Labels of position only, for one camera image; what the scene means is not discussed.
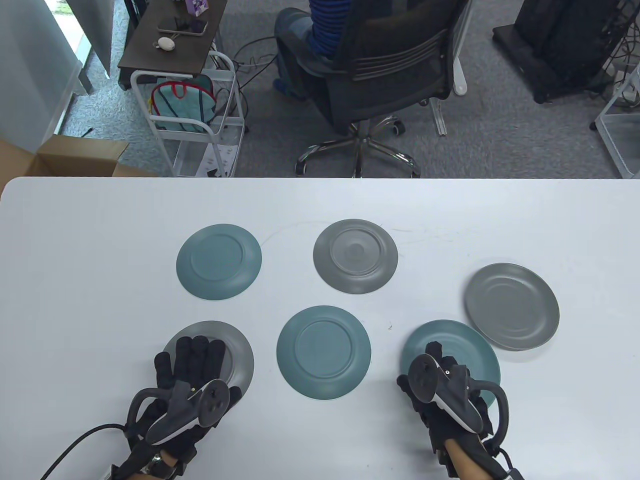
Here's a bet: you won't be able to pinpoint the black floor cables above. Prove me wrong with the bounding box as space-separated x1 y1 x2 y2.
232 37 278 101

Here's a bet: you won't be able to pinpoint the black smartphone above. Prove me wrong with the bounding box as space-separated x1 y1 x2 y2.
158 16 209 37

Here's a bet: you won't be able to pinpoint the grey partition panel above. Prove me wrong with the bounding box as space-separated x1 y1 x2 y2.
65 0 116 78

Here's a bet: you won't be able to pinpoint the black white controller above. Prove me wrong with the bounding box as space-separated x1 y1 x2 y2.
407 354 511 443
126 378 231 446

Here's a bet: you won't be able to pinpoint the grey rippled plate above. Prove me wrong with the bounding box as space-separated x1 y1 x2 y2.
313 219 399 296

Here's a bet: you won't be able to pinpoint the person's left hand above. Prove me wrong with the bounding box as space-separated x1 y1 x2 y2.
126 335 242 459

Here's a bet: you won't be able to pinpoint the white desk leg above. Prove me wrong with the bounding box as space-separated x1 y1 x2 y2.
429 0 475 137

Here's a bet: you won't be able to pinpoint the cardboard box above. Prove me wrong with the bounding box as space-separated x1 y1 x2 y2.
0 134 161 198

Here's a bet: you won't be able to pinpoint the person's left forearm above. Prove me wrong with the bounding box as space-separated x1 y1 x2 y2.
107 447 188 480

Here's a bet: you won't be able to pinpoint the black equipment rack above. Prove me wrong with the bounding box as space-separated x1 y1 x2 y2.
492 0 640 105

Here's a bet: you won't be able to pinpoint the teal bag with red trim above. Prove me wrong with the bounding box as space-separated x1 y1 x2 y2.
150 75 217 133

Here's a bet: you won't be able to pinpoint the white wire basket cart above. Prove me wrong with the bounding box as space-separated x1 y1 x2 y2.
590 65 640 179

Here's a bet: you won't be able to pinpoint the dark wooden side table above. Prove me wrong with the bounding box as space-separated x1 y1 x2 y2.
118 0 228 91

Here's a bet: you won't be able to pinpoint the teal plate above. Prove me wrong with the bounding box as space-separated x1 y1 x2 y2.
276 305 372 400
176 223 263 301
400 319 501 416

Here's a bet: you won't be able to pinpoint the black right glove cable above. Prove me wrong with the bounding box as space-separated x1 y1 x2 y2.
492 447 526 480

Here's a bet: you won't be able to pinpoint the person's right hand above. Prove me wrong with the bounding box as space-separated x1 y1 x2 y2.
396 341 495 454

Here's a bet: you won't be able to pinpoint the black office chair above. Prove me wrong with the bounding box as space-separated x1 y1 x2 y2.
294 0 473 179

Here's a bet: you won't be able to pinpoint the white metal cart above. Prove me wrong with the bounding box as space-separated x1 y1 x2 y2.
130 50 248 178

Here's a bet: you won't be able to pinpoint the person's right forearm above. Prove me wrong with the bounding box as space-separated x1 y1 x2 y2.
442 437 526 480

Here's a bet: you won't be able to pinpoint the black left glove cable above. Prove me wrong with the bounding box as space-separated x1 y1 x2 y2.
40 424 128 480

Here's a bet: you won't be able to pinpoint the black glove cable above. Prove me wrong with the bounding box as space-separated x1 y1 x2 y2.
492 447 526 480
40 424 128 480

